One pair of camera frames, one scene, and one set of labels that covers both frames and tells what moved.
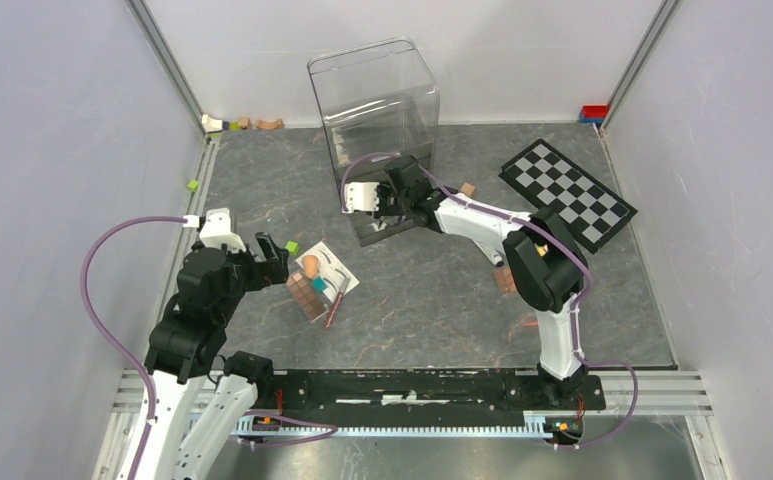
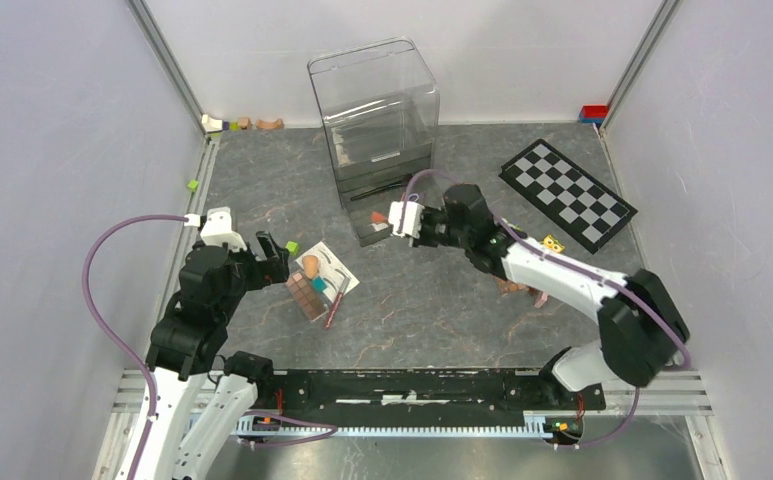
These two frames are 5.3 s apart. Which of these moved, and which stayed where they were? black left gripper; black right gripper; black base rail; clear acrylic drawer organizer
Moved: black right gripper
Stayed: clear acrylic drawer organizer; black base rail; black left gripper
